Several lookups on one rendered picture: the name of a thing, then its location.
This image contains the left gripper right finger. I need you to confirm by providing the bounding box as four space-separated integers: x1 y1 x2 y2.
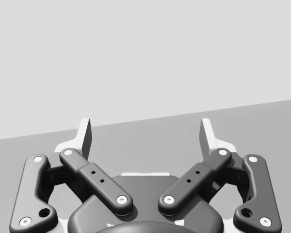
158 118 283 233

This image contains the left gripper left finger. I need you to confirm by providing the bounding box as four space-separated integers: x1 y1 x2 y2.
9 118 134 233

